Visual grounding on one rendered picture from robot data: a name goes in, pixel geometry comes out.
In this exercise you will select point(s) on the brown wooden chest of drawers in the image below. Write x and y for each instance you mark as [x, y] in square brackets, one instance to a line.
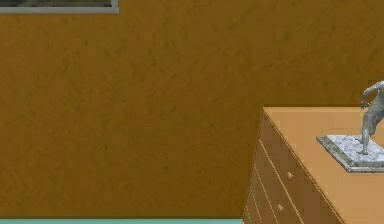
[313, 186]

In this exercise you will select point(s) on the grey figure statue on base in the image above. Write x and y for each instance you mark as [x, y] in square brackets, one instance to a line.
[370, 133]

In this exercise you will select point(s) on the grey framed wall picture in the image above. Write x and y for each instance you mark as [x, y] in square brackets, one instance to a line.
[56, 6]

